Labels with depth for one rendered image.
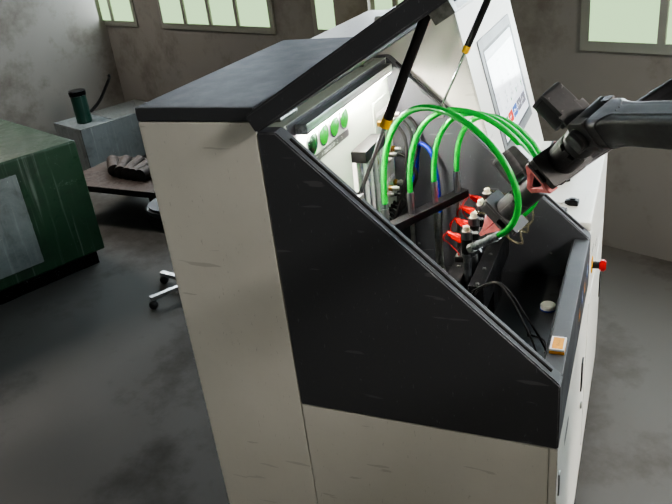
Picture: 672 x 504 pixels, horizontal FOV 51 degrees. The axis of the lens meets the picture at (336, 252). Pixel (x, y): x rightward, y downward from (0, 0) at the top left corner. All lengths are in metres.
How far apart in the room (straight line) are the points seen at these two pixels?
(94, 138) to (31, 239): 2.22
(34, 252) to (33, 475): 1.69
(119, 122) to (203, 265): 4.97
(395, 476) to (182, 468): 1.27
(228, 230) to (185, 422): 1.63
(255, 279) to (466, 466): 0.62
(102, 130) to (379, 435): 5.13
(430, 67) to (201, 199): 0.77
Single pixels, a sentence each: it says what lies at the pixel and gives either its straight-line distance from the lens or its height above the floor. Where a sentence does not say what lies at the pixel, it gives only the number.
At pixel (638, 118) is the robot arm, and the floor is 1.53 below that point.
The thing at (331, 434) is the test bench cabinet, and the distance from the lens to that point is 1.71.
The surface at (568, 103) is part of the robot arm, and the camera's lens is 1.22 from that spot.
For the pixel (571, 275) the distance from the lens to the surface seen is 1.82.
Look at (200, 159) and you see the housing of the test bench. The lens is 1.48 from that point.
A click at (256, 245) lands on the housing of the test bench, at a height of 1.20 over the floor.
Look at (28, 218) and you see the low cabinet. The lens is 4.33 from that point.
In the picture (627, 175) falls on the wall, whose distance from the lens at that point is 3.93.
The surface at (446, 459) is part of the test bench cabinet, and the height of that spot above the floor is 0.71.
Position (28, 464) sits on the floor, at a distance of 3.13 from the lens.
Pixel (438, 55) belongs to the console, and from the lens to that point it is 1.95.
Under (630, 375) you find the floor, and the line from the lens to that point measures 3.12.
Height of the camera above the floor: 1.82
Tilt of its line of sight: 26 degrees down
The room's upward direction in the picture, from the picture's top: 7 degrees counter-clockwise
